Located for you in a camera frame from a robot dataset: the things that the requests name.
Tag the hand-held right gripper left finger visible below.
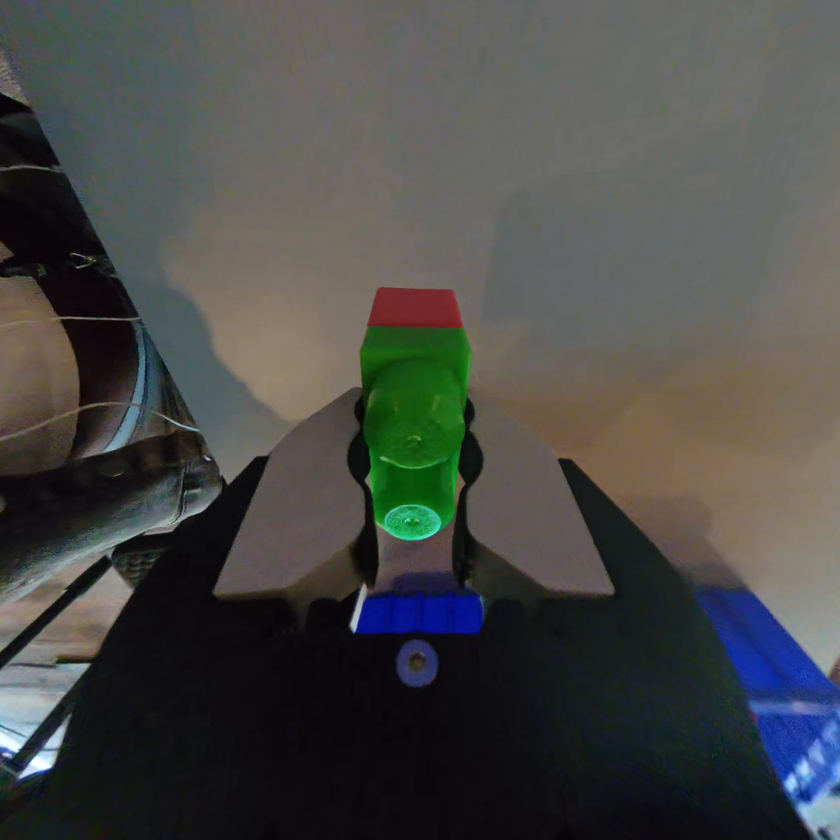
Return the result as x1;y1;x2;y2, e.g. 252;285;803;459
213;386;381;599

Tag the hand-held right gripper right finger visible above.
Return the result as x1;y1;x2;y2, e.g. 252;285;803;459
455;399;616;599

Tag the green mega block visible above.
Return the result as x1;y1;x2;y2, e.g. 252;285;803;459
359;325;473;543

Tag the red mega block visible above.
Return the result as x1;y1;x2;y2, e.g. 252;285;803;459
367;287;466;329

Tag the blue plastic bin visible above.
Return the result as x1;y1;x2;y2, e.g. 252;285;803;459
351;587;840;840

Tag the person's clothing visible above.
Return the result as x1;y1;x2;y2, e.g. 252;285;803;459
0;46;224;605

